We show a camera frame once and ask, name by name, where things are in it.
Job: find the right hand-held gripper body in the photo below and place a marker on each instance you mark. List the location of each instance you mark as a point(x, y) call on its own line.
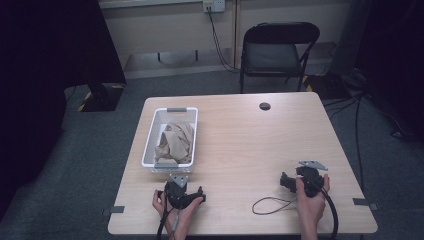
point(311, 180)

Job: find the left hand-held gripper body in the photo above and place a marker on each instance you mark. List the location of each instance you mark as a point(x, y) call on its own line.
point(176, 193)

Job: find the beige cloth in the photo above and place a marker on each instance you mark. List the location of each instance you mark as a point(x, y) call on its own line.
point(176, 141)

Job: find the white plastic basket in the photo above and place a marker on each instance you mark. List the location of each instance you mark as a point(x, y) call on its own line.
point(170, 140)

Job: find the person's left hand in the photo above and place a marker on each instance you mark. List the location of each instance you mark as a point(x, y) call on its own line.
point(186, 213)

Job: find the person's right hand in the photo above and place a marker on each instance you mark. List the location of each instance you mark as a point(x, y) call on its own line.
point(310, 208)

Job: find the dark round table grommet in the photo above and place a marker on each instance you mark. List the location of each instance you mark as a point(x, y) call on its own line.
point(264, 106)

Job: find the black stand base yellow stripes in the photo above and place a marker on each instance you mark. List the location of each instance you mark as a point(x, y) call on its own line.
point(101, 96)

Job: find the black folding chair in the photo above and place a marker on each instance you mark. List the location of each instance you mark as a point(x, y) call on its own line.
point(276, 53)

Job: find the black curtain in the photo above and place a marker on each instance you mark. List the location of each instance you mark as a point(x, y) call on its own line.
point(396, 50)
point(43, 83)

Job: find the grey table edge bracket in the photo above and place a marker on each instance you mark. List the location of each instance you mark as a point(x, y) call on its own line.
point(116, 209)
point(363, 202)

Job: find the white wall socket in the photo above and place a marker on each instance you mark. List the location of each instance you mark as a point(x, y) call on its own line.
point(214, 5)

